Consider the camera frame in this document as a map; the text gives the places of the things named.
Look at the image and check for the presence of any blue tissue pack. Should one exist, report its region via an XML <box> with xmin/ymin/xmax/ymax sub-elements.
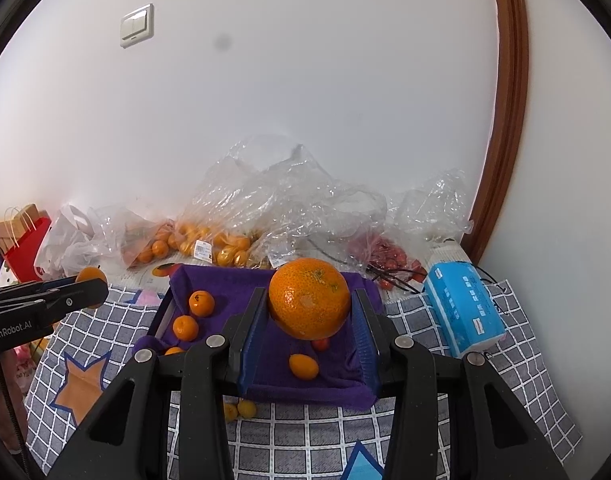
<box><xmin>424</xmin><ymin>260</ymin><xmax>507</xmax><ymax>359</ymax></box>

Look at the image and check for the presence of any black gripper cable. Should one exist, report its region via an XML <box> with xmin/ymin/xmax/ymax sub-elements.
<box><xmin>0</xmin><ymin>165</ymin><xmax>33</xmax><ymax>466</ymax></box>

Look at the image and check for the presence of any brown paper bag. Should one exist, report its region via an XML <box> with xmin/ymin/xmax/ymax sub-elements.
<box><xmin>0</xmin><ymin>203</ymin><xmax>39</xmax><ymax>256</ymax></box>

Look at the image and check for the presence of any crumpled clear plastic bag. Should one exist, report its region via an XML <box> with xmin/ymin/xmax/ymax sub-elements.
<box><xmin>182</xmin><ymin>135</ymin><xmax>389</xmax><ymax>261</ymax></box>
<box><xmin>388</xmin><ymin>167</ymin><xmax>475</xmax><ymax>252</ymax></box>

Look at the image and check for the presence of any clear bag of kumquats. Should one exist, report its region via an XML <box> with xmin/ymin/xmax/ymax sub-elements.
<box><xmin>168</xmin><ymin>217</ymin><xmax>257</xmax><ymax>268</ymax></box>

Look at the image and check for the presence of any white light switch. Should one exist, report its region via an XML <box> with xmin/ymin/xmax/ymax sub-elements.
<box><xmin>120</xmin><ymin>3</ymin><xmax>155</xmax><ymax>49</ymax></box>

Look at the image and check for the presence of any grey checked blanket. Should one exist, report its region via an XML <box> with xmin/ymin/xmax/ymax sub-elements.
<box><xmin>25</xmin><ymin>275</ymin><xmax>586</xmax><ymax>480</ymax></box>

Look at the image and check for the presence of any orange tangerine with stem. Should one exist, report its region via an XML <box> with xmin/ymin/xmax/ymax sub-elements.
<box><xmin>188</xmin><ymin>290</ymin><xmax>216</xmax><ymax>318</ymax></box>

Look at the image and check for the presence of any red paper bag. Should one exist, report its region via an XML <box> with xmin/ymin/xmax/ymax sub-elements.
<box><xmin>2</xmin><ymin>207</ymin><xmax>53</xmax><ymax>284</ymax></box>

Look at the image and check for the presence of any clear bag of tangerines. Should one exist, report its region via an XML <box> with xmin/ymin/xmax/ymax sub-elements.
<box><xmin>92</xmin><ymin>207</ymin><xmax>178</xmax><ymax>271</ymax></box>

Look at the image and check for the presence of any black charger cable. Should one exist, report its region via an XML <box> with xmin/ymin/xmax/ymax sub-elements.
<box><xmin>305</xmin><ymin>240</ymin><xmax>493</xmax><ymax>295</ymax></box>

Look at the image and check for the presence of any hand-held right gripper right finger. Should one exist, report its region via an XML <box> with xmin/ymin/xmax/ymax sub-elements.
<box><xmin>353</xmin><ymin>287</ymin><xmax>569</xmax><ymax>480</ymax></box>

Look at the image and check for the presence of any purple towel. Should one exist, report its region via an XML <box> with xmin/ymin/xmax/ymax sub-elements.
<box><xmin>132</xmin><ymin>264</ymin><xmax>386</xmax><ymax>408</ymax></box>

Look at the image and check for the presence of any person's left forearm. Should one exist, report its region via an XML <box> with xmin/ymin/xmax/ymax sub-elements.
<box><xmin>0</xmin><ymin>352</ymin><xmax>28</xmax><ymax>461</ymax></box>

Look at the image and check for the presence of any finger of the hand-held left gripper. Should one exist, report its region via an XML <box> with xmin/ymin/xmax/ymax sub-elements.
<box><xmin>0</xmin><ymin>276</ymin><xmax>86</xmax><ymax>304</ymax></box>
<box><xmin>0</xmin><ymin>279</ymin><xmax>109</xmax><ymax>325</ymax></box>

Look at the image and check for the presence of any pink printed packet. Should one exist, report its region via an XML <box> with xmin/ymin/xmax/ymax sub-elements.
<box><xmin>12</xmin><ymin>337</ymin><xmax>52</xmax><ymax>387</ymax></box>

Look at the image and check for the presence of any clear bag of red fruit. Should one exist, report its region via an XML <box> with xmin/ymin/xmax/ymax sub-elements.
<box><xmin>345</xmin><ymin>230</ymin><xmax>429</xmax><ymax>291</ymax></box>

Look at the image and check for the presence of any white plastic bag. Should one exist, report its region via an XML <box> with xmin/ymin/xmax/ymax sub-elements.
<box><xmin>34</xmin><ymin>204</ymin><xmax>103</xmax><ymax>282</ymax></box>

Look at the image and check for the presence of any black tray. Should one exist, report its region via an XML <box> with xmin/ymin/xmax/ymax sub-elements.
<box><xmin>150</xmin><ymin>294</ymin><xmax>178</xmax><ymax>342</ymax></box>

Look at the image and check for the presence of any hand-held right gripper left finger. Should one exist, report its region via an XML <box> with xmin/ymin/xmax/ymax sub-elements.
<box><xmin>48</xmin><ymin>287</ymin><xmax>269</xmax><ymax>480</ymax></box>

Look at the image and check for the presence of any large orange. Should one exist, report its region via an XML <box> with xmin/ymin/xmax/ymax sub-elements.
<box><xmin>268</xmin><ymin>258</ymin><xmax>352</xmax><ymax>341</ymax></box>

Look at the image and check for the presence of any brown wooden door frame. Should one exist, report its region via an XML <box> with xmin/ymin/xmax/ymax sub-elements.
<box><xmin>460</xmin><ymin>0</ymin><xmax>531</xmax><ymax>267</ymax></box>

